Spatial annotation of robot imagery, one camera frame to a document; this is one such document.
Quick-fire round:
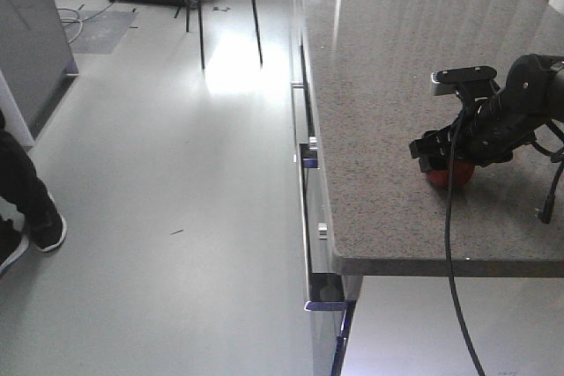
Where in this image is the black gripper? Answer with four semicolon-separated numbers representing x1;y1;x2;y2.
409;55;563;173

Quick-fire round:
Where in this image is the red yellow apple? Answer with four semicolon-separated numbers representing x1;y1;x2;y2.
427;160;475;188

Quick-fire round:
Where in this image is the grey floor mat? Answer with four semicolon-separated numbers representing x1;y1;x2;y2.
70;10;137;55

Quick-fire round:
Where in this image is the grey cabinet at left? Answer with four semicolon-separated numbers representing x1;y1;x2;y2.
1;0;78;146

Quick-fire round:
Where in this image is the person in dark trousers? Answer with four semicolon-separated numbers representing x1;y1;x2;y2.
1;118;67;270

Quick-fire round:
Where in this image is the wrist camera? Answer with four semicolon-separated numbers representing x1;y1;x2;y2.
430;65;497;96

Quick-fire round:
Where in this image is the black camera cable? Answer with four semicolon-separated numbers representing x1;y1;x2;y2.
442;107;486;376

